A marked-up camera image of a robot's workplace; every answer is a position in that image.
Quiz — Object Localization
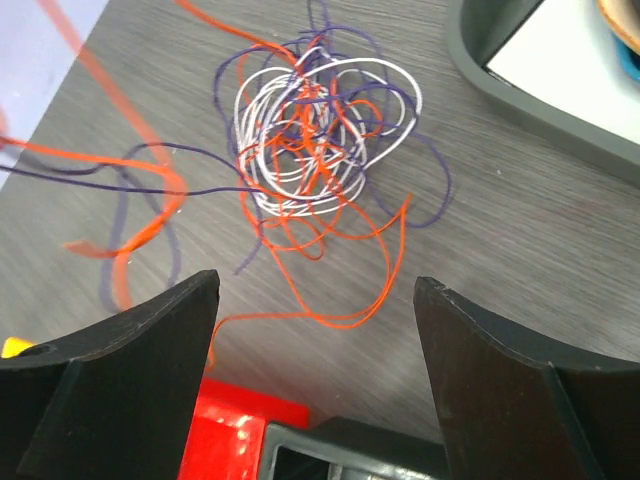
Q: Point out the dark green tray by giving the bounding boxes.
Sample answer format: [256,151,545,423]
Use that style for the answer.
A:
[445,1,639,187]

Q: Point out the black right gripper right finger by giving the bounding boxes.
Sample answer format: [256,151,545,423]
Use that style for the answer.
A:
[413,277,639,479]

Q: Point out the black plastic bin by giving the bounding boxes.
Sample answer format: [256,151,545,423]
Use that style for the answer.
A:
[257,417,450,479]

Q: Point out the white cable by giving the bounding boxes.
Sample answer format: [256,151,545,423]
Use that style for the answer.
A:
[233,45,424,218]

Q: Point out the tan rimmed black plate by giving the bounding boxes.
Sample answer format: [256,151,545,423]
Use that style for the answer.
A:
[596,0,640,54]

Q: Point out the red plastic bin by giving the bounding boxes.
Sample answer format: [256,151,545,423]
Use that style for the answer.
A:
[178,377,310,480]

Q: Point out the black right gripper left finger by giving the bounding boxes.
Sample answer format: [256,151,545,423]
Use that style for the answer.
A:
[1,270,220,479]

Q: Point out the blue plate under plate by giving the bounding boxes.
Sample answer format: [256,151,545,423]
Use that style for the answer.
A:
[614,36,640,83]

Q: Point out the purple cable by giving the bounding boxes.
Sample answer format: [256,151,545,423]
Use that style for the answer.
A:
[0,0,455,311]

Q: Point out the white paper sheet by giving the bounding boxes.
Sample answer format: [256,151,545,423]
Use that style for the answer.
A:
[486,1,639,144]

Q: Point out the yellow plastic bin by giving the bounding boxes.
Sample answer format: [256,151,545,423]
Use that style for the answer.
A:
[1,337,34,359]

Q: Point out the orange cable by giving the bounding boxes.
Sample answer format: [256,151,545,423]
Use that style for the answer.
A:
[0,0,413,371]

